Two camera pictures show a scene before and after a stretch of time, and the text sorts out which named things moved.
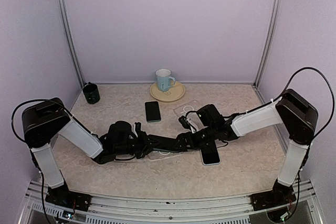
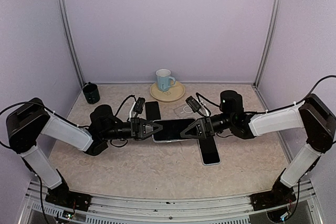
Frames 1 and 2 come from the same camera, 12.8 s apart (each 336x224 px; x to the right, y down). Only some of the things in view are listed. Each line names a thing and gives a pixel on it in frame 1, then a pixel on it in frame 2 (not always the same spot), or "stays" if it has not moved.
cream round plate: x=175 y=93 stays
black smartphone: x=210 y=156 stays
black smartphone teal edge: x=177 y=145 to x=171 y=129
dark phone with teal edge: x=152 y=109 stays
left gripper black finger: x=158 y=141 to x=147 y=128
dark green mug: x=92 y=93 stays
